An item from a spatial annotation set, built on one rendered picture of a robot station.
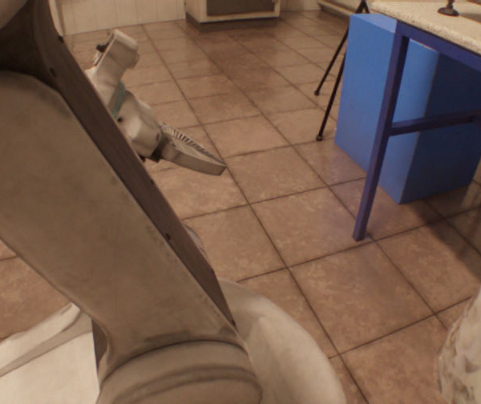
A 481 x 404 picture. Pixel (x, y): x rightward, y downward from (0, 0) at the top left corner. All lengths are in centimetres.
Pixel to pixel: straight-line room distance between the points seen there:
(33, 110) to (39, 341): 41
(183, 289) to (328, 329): 85
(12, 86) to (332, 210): 136
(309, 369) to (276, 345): 7
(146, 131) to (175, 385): 30
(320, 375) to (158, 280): 42
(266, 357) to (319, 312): 50
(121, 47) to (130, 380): 35
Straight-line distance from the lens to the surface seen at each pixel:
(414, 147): 146
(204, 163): 56
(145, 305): 31
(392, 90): 110
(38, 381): 58
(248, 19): 379
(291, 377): 64
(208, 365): 35
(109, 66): 49
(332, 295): 121
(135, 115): 50
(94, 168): 23
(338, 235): 139
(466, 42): 91
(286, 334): 69
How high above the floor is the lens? 93
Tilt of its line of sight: 39 degrees down
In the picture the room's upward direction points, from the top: straight up
